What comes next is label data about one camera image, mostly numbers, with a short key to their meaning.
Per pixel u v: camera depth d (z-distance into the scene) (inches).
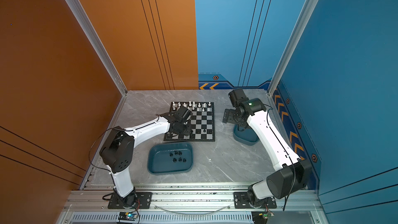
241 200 28.5
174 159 33.4
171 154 34.2
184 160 33.4
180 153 34.6
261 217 27.8
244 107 20.2
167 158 33.7
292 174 15.3
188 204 28.6
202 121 39.1
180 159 34.0
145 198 29.3
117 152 19.1
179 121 28.6
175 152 34.7
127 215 27.9
